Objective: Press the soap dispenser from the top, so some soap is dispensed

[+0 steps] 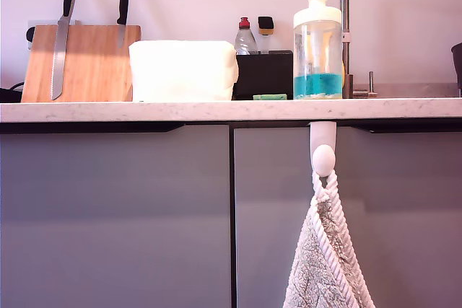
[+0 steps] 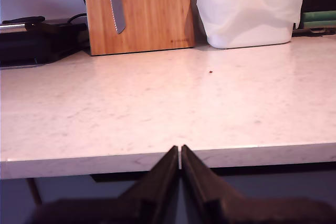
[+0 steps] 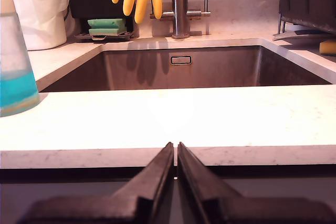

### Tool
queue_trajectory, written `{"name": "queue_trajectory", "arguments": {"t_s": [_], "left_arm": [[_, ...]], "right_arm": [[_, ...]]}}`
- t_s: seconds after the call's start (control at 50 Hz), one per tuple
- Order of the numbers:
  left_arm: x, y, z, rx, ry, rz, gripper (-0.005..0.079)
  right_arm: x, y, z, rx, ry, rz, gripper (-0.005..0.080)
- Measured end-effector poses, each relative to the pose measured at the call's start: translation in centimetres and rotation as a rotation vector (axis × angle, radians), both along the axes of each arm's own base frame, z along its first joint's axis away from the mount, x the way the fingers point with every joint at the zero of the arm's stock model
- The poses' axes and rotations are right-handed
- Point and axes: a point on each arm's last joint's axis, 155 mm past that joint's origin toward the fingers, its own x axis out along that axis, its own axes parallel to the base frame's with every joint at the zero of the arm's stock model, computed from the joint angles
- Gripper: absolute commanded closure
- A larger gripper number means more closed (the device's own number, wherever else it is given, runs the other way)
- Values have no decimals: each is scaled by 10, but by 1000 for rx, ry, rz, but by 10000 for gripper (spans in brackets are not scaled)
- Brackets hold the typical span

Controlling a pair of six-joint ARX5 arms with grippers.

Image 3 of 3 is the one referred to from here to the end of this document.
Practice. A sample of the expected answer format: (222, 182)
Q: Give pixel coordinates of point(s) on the steel drip tray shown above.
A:
(302, 35)

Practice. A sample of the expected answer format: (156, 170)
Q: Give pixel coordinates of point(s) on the green sponge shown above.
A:
(105, 23)
(107, 32)

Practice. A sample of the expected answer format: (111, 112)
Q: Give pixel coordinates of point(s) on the grey cabinet door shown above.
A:
(39, 187)

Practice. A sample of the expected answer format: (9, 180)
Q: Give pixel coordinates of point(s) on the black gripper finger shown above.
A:
(155, 182)
(194, 182)

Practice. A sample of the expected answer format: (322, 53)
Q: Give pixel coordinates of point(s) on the white plastic container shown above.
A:
(44, 24)

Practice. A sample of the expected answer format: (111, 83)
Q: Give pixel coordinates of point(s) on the black sink caddy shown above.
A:
(92, 1)

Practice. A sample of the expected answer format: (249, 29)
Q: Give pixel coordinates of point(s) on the steel kitchen tap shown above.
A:
(179, 11)

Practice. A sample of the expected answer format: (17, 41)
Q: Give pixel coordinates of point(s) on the clear soap dispenser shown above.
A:
(15, 64)

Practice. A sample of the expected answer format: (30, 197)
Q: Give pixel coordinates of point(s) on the steel sink basin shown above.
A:
(210, 72)

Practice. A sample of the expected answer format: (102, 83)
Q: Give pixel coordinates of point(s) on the yellow sponge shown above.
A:
(328, 48)

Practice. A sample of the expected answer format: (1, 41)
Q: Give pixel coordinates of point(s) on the grey sponge tray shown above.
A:
(123, 36)

